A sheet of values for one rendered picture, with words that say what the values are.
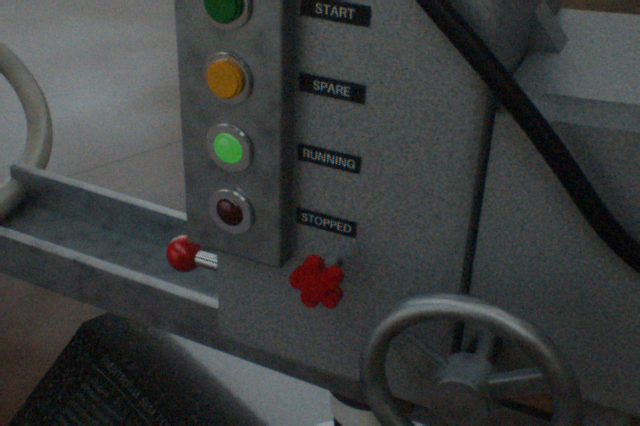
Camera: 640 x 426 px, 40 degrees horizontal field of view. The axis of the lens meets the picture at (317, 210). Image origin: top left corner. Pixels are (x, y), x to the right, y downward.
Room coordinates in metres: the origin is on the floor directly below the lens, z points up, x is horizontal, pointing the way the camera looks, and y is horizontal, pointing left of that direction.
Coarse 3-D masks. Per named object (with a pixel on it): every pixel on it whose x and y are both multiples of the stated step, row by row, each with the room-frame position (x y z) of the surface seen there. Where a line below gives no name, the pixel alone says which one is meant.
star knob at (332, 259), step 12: (312, 264) 0.49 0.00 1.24; (324, 264) 0.50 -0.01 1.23; (336, 264) 0.51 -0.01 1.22; (300, 276) 0.49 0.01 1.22; (312, 276) 0.49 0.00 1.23; (324, 276) 0.49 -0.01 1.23; (336, 276) 0.49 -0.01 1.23; (300, 288) 0.49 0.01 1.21; (312, 288) 0.49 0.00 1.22; (324, 288) 0.48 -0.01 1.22; (336, 288) 0.49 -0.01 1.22; (312, 300) 0.49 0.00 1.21; (324, 300) 0.48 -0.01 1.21; (336, 300) 0.48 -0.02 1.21
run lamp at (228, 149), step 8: (224, 136) 0.53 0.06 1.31; (232, 136) 0.53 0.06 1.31; (216, 144) 0.53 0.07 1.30; (224, 144) 0.53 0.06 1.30; (232, 144) 0.53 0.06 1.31; (216, 152) 0.54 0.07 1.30; (224, 152) 0.53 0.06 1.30; (232, 152) 0.53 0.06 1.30; (240, 152) 0.53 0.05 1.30; (224, 160) 0.53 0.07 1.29; (232, 160) 0.53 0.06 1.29
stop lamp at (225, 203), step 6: (222, 204) 0.53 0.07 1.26; (228, 204) 0.53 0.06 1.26; (234, 204) 0.53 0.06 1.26; (222, 210) 0.53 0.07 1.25; (228, 210) 0.53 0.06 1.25; (234, 210) 0.53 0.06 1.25; (240, 210) 0.53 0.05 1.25; (222, 216) 0.53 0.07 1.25; (228, 216) 0.53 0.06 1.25; (234, 216) 0.53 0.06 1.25; (240, 216) 0.53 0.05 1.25; (228, 222) 0.53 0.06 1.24; (234, 222) 0.53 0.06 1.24; (240, 222) 0.53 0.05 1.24
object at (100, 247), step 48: (48, 192) 0.83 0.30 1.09; (96, 192) 0.81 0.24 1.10; (0, 240) 0.72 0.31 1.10; (48, 240) 0.77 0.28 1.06; (96, 240) 0.78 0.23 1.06; (144, 240) 0.78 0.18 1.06; (48, 288) 0.70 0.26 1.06; (96, 288) 0.67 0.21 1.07; (144, 288) 0.65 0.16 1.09; (192, 288) 0.70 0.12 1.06; (192, 336) 0.63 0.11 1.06; (336, 384) 0.57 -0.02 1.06
